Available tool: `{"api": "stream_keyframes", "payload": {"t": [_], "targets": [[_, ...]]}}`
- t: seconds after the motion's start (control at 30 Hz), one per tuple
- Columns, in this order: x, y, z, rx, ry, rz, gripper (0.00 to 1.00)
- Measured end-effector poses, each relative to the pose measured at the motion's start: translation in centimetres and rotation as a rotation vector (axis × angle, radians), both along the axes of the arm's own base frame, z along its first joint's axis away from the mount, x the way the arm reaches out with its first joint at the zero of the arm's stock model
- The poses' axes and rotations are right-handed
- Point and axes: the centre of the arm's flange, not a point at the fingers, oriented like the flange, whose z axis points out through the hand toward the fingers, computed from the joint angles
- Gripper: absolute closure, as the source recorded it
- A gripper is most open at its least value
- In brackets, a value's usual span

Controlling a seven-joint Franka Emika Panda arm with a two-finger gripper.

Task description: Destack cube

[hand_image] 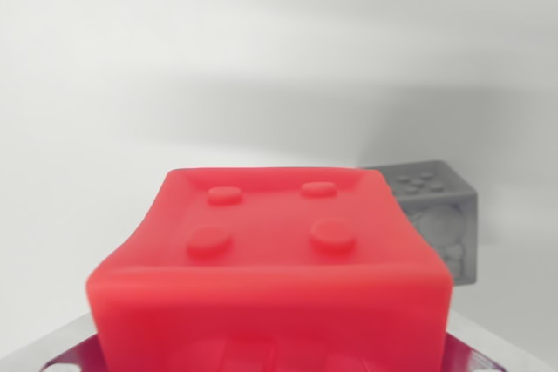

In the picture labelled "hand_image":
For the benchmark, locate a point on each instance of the black-padded silver gripper right finger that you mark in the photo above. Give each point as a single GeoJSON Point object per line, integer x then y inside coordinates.
{"type": "Point", "coordinates": [468, 352]}

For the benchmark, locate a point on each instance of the black-padded silver gripper left finger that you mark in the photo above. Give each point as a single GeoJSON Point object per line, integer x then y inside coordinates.
{"type": "Point", "coordinates": [65, 352]}

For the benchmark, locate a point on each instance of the red studded cube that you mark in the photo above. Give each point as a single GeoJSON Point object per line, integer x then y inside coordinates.
{"type": "Point", "coordinates": [266, 267]}

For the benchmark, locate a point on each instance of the grey studded cube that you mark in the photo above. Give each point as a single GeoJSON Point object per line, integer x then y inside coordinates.
{"type": "Point", "coordinates": [453, 198]}

